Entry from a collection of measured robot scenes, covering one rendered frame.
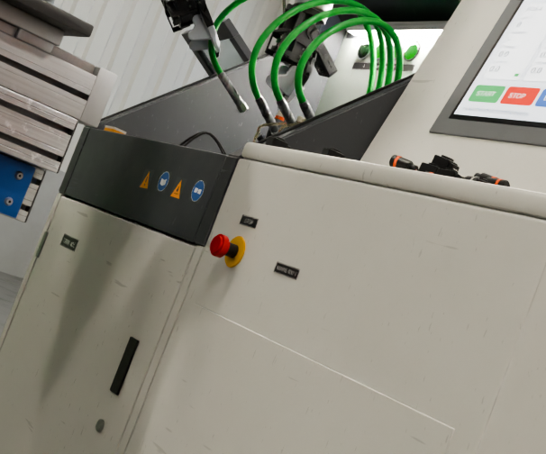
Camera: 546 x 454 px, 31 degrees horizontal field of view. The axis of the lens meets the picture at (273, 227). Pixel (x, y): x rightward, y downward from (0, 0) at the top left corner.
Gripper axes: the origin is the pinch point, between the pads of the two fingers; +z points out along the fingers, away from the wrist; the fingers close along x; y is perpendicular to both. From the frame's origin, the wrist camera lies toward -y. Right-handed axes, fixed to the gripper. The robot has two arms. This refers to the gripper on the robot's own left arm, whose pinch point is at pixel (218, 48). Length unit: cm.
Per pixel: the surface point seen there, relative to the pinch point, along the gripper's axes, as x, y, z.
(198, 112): -22.7, 6.3, 3.3
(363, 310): 71, 9, 73
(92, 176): -5.7, 34.8, 15.1
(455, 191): 82, -5, 65
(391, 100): 30.0, -19.8, 34.3
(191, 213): 31, 22, 41
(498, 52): 45, -35, 38
